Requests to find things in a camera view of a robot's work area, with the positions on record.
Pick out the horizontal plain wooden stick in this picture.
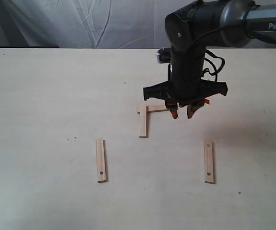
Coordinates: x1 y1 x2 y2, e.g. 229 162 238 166
145 105 168 113

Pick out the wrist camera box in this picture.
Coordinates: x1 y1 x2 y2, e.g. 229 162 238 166
156 48 171 64

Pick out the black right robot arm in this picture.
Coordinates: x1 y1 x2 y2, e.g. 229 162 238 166
143 0 276 118

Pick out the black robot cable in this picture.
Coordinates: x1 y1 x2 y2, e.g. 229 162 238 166
201 49 226 83

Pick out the white backdrop cloth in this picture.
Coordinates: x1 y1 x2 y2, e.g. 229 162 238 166
0 0 276 49

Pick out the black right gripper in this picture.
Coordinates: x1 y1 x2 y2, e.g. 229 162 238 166
143 46 228 119

